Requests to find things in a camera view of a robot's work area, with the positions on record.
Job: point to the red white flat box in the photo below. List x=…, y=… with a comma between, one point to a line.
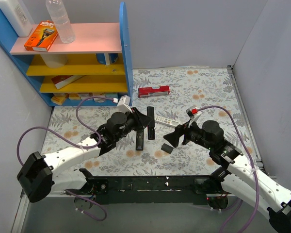
x=61, y=81

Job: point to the blue multicolour shelf unit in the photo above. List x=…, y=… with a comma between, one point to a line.
x=91, y=38

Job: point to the red rectangular box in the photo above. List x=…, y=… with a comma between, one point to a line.
x=153, y=91

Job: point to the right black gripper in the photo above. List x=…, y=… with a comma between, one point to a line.
x=185, y=133

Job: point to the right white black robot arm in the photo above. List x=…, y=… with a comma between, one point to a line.
x=236, y=175

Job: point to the white cylinder container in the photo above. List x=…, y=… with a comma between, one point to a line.
x=54, y=60

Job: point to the white red small box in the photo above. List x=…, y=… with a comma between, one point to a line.
x=99, y=97

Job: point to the black slim remote control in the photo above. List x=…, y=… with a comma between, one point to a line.
x=139, y=146

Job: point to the black remote with back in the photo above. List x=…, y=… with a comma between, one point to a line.
x=151, y=126

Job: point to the orange yellow small box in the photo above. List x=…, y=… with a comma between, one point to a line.
x=59, y=98

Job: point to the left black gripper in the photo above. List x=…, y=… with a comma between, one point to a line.
x=136, y=119

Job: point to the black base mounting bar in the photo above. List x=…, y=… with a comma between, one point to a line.
x=197, y=190

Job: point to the orange razor box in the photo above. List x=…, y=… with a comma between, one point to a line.
x=42, y=37

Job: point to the black battery cover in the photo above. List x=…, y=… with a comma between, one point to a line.
x=167, y=148

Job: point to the blue white small box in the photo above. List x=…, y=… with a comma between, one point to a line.
x=111, y=95

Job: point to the clear plastic water bottle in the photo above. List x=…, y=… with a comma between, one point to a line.
x=59, y=16

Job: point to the floral patterned table mat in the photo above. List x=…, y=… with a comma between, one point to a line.
x=211, y=89

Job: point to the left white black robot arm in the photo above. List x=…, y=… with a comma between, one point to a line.
x=42, y=174

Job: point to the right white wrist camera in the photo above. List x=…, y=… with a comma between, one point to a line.
x=193, y=113

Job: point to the white plastic bottle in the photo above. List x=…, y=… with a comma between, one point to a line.
x=17, y=17

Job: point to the white air conditioner remote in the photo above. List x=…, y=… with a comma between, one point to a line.
x=165, y=121

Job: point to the yellow white small box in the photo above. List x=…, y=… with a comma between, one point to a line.
x=74, y=96

